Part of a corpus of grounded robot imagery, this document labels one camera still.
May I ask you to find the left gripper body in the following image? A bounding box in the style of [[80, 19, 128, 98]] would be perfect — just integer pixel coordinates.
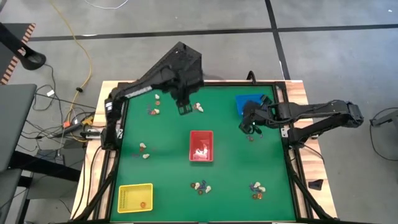
[[176, 98, 194, 116]]

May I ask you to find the black desk bar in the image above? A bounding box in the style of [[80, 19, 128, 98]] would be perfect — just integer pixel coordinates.
[[9, 151, 82, 183]]

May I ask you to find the white cable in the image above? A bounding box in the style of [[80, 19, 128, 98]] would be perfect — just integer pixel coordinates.
[[83, 0, 130, 10]]

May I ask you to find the blue plastic basket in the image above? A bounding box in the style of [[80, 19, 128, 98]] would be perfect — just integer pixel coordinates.
[[235, 93, 265, 116]]

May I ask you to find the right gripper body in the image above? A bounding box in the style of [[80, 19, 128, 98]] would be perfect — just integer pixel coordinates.
[[238, 117, 265, 135]]

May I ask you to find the yellow plastic basket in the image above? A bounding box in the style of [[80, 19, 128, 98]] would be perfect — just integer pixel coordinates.
[[117, 183, 154, 214]]

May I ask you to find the black perforated computer tower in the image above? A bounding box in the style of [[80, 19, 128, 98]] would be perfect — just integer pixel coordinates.
[[141, 41, 203, 82]]

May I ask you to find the yellow cable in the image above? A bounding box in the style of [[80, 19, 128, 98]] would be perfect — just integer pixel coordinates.
[[49, 0, 93, 144]]

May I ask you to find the black table frame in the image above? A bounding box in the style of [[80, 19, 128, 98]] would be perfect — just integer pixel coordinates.
[[74, 80, 335, 224]]

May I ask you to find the red plastic basket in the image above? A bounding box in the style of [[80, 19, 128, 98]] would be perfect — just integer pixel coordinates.
[[188, 130, 215, 162]]

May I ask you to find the grey floor stand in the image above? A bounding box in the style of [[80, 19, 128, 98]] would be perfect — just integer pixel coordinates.
[[369, 108, 398, 128]]

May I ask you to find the black stand base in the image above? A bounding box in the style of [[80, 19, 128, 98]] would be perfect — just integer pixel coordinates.
[[0, 21, 47, 71]]

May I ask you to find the wooden table board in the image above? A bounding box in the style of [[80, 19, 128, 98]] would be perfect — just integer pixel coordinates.
[[70, 80, 338, 220]]

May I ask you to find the grey desk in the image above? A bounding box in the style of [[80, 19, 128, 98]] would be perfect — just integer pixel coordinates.
[[0, 83, 37, 174]]

